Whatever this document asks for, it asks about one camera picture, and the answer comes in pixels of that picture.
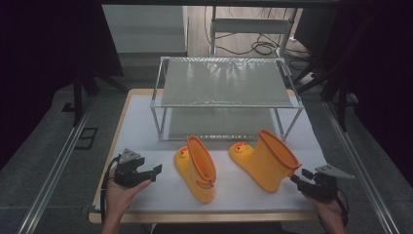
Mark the black stand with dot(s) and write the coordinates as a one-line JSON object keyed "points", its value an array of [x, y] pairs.
{"points": [[341, 97], [78, 97]]}

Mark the metal two-tier shoe rack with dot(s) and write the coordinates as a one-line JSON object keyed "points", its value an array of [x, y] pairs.
{"points": [[224, 84]]}

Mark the white table mat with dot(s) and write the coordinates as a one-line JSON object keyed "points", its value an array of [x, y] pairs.
{"points": [[233, 195]]}

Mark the yellow duck rain boot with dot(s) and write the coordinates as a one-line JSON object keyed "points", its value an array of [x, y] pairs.
{"points": [[196, 172], [263, 165]]}

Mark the person's left hand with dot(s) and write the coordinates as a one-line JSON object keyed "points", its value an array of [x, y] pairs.
{"points": [[121, 195]]}

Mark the aluminium floor rail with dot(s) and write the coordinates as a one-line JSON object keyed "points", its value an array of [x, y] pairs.
{"points": [[360, 169], [53, 175]]}

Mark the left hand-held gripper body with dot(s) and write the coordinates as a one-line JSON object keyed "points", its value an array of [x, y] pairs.
{"points": [[130, 172]]}

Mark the grey metal stand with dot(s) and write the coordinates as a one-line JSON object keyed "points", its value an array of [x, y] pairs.
{"points": [[250, 26]]}

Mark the person's right hand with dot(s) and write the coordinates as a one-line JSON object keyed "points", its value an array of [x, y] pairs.
{"points": [[328, 211]]}

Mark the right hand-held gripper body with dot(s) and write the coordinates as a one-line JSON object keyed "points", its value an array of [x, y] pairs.
{"points": [[324, 185]]}

